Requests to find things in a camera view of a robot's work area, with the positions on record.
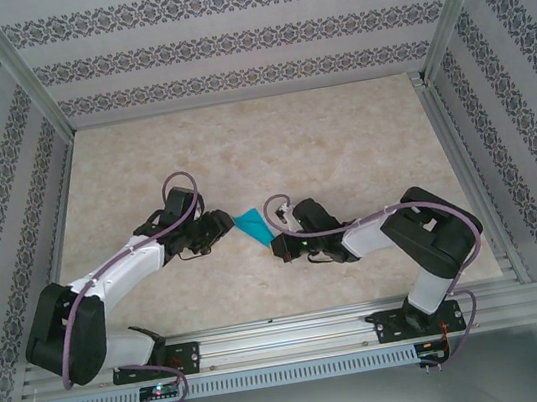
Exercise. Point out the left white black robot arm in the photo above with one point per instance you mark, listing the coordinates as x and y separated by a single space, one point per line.
122 273

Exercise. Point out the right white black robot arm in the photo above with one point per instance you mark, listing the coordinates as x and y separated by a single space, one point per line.
431 237

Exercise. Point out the teal square paper sheet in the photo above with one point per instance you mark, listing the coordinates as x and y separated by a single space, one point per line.
252 223

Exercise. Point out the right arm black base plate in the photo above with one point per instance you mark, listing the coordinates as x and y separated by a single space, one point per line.
391 326

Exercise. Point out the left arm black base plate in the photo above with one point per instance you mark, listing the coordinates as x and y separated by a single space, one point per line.
188 357

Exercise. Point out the aluminium frame post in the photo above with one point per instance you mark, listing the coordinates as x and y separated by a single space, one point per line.
28 80
457 6

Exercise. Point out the long aluminium mounting rail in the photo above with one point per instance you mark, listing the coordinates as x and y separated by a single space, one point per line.
289 337

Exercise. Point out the aluminium side rail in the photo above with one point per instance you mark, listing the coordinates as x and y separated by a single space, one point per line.
460 157
56 217

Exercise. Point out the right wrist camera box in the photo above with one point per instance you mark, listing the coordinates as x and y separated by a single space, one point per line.
284 213

